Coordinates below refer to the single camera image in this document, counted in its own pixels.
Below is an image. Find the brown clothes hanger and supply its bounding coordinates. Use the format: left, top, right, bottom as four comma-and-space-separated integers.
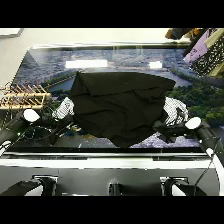
0, 83, 52, 100
0, 98, 48, 111

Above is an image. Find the dark brown garment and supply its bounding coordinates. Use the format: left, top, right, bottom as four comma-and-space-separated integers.
165, 27, 196, 41

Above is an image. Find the silver frame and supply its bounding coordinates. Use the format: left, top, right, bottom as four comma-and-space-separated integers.
0, 151, 224, 197

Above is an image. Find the lilac garment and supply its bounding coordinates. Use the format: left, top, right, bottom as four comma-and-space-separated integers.
182, 29, 215, 65

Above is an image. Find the black garment with checked sleeves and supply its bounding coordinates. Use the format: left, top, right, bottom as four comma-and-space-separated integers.
52, 70, 190, 149

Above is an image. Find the black cable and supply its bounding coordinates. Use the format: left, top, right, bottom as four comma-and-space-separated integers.
193, 142, 218, 190

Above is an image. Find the black dotted garment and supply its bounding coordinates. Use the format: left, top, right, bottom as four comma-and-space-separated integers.
189, 34, 224, 78

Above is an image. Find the beige garment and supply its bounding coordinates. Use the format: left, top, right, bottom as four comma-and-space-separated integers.
203, 27, 224, 51

